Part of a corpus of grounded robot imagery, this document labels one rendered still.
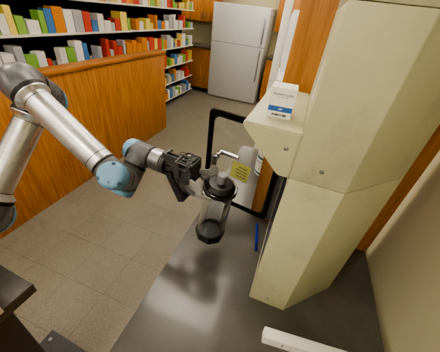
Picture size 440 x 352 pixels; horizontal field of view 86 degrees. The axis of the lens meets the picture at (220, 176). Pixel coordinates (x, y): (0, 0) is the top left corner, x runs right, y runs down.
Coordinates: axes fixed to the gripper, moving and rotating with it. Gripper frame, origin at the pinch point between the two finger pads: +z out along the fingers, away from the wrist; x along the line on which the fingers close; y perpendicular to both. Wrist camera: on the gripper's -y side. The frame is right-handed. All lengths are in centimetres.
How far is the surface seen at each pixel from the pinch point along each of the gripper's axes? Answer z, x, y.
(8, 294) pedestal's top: -42, -45, -29
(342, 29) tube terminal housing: 18, -9, 46
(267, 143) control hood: 12.5, -9.7, 25.8
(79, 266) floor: -100, 0, -126
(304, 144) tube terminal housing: 19.0, -8.9, 27.7
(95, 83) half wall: -190, 111, -36
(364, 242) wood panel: 53, 32, -22
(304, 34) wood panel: 7, 27, 42
